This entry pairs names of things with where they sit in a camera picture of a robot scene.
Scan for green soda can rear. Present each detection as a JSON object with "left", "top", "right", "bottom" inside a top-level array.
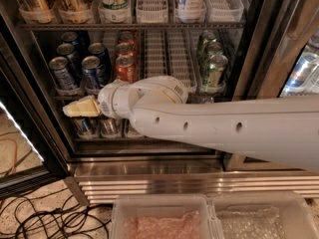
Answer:
[{"left": 196, "top": 30, "right": 216, "bottom": 59}]

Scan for pepsi can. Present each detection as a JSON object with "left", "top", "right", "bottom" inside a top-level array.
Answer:
[
  {"left": 49, "top": 57, "right": 78, "bottom": 91},
  {"left": 88, "top": 43, "right": 112, "bottom": 74},
  {"left": 56, "top": 43, "right": 81, "bottom": 71},
  {"left": 61, "top": 31, "right": 88, "bottom": 50},
  {"left": 82, "top": 56, "right": 109, "bottom": 90}
]

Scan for orange floor cable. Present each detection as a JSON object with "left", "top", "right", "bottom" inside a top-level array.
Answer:
[{"left": 0, "top": 131, "right": 19, "bottom": 178}]

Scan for silver can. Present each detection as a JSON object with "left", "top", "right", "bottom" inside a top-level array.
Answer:
[
  {"left": 100, "top": 117, "right": 121, "bottom": 136},
  {"left": 73, "top": 118, "right": 95, "bottom": 136}
]

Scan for orange soda can middle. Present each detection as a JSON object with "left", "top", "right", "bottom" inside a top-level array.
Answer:
[{"left": 116, "top": 43, "right": 137, "bottom": 60}]

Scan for green soda can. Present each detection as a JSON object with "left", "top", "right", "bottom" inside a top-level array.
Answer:
[
  {"left": 196, "top": 30, "right": 216, "bottom": 59},
  {"left": 203, "top": 54, "right": 228, "bottom": 87},
  {"left": 199, "top": 42, "right": 223, "bottom": 70}
]

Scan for orange soda can front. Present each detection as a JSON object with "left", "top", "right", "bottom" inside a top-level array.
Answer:
[{"left": 116, "top": 56, "right": 138, "bottom": 83}]

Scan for green soda can middle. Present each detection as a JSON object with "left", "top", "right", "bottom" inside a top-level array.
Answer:
[{"left": 199, "top": 42, "right": 223, "bottom": 70}]

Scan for clear plastic bin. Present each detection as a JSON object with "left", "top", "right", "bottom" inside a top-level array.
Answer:
[
  {"left": 213, "top": 192, "right": 319, "bottom": 239},
  {"left": 110, "top": 194, "right": 224, "bottom": 239}
]

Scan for open fridge door left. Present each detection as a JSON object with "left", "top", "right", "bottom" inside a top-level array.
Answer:
[{"left": 0, "top": 17, "right": 67, "bottom": 199}]

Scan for orange soda can rear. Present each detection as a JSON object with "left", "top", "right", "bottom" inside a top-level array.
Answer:
[{"left": 118, "top": 31, "right": 137, "bottom": 47}]

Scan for right fridge glass door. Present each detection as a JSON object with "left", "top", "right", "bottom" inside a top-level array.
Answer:
[{"left": 225, "top": 0, "right": 319, "bottom": 172}]

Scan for black floor cables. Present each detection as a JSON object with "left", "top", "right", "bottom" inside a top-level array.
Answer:
[{"left": 0, "top": 186, "right": 111, "bottom": 239}]

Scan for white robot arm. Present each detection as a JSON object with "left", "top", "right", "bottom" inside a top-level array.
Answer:
[{"left": 63, "top": 76, "right": 319, "bottom": 172}]

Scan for left clear plastic bin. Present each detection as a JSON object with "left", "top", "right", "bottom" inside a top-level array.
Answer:
[{"left": 110, "top": 194, "right": 224, "bottom": 239}]

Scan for bottom left silver can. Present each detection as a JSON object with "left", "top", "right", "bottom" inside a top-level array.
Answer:
[{"left": 73, "top": 118, "right": 95, "bottom": 136}]

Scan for green soda can front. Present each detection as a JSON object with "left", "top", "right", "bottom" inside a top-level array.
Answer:
[{"left": 203, "top": 54, "right": 228, "bottom": 87}]

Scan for orange soda can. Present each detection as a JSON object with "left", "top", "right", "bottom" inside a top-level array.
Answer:
[
  {"left": 116, "top": 43, "right": 137, "bottom": 60},
  {"left": 118, "top": 31, "right": 137, "bottom": 47},
  {"left": 116, "top": 56, "right": 138, "bottom": 83}
]

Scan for right clear plastic bin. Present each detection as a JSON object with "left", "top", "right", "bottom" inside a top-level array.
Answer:
[{"left": 213, "top": 192, "right": 319, "bottom": 239}]

